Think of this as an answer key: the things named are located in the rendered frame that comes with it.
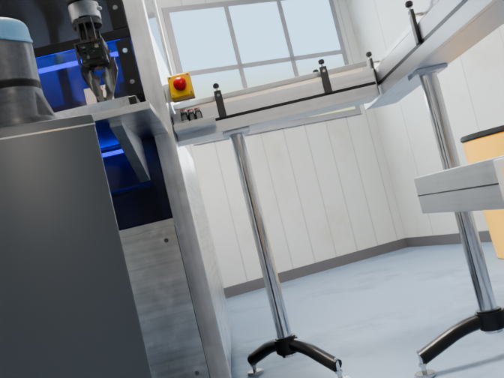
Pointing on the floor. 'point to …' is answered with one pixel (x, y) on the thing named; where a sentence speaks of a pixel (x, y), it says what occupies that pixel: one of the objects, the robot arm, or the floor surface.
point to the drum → (479, 150)
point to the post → (178, 193)
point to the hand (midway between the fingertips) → (106, 101)
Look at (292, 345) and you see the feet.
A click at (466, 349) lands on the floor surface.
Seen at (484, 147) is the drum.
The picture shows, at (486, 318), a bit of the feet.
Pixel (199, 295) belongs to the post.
